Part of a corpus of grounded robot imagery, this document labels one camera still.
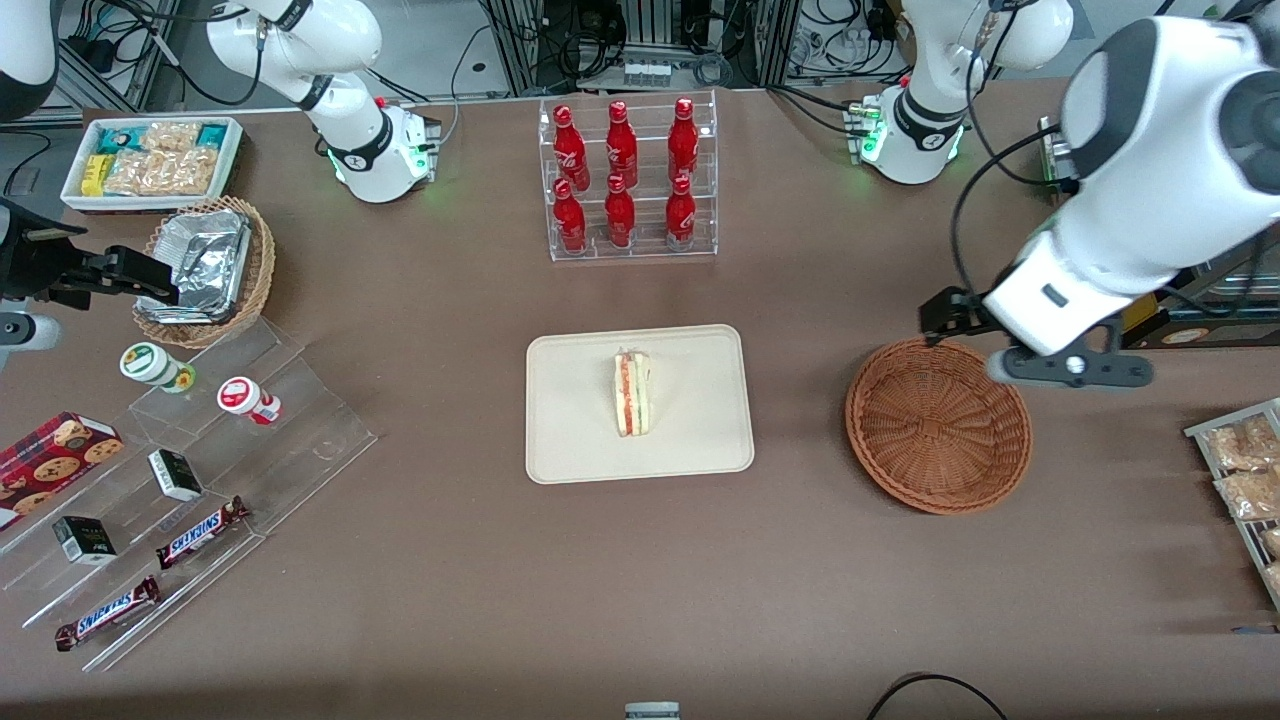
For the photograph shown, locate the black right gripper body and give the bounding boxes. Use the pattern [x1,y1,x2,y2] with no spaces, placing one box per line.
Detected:
[0,198,97,302]

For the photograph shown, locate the triangular sandwich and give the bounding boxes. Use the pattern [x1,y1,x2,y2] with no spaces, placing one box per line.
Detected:
[613,349,653,438]

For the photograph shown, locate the light tan wicker basket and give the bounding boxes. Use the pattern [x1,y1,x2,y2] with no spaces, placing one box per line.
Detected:
[132,196,276,350]

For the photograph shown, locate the brown round wicker basket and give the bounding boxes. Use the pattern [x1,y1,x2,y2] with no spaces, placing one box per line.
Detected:
[845,338,1034,516]

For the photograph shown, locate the beige plastic tray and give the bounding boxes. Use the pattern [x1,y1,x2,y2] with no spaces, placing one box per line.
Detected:
[525,324,756,486]

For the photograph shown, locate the stack of foil trays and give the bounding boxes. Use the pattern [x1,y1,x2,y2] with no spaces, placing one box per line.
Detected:
[135,208,253,326]

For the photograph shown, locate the white rectangular snack bin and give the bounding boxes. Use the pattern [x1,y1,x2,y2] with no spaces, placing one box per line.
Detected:
[60,116,245,215]

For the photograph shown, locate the green lidded yoghurt cup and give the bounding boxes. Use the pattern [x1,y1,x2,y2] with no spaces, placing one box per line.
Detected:
[119,342,197,394]

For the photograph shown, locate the clear peanut snack pack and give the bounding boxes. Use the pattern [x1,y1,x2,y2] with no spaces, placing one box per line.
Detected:
[104,147,219,197]
[140,121,203,154]

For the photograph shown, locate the black food warmer cabinet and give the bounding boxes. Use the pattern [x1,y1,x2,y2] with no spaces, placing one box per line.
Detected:
[1120,225,1280,351]

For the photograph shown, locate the grey metal display rack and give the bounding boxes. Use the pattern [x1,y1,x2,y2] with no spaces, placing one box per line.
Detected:
[1184,398,1280,611]

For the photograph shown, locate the red lidded yoghurt cup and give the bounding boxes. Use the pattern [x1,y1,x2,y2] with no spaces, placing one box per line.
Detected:
[217,376,283,427]

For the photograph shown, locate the silver box with green light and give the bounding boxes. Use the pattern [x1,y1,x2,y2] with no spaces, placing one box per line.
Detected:
[1038,115,1079,186]

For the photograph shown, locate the red tartan cookie box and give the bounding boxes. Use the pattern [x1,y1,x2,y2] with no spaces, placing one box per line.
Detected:
[0,411,125,531]

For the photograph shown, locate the small black carton box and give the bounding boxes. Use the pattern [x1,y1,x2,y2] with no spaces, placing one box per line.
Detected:
[147,448,204,503]
[52,515,118,566]

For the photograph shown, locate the clear acrylic stepped shelf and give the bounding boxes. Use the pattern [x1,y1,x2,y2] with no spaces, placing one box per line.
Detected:
[0,318,379,673]

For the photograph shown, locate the Snickers chocolate bar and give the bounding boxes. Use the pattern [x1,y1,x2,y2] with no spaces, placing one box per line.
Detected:
[155,496,251,571]
[54,575,161,653]

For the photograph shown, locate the red cola bottle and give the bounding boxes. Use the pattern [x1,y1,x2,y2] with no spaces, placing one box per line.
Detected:
[668,97,700,184]
[606,100,639,189]
[604,174,637,249]
[553,104,591,193]
[553,178,588,254]
[665,175,698,251]

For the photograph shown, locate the clear acrylic bottle rack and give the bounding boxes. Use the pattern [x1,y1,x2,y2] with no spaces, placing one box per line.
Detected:
[538,88,719,263]

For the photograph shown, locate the aluminium equipment rack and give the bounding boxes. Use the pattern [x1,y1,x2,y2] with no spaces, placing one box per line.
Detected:
[480,0,806,93]

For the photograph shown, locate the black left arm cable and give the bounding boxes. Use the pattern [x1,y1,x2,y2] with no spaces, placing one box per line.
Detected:
[948,120,1069,301]

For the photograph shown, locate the aluminium profile frame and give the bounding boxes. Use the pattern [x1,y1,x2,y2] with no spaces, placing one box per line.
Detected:
[55,0,186,113]

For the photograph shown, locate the black floor cable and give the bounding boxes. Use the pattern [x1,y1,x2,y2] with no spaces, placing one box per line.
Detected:
[865,673,1011,720]

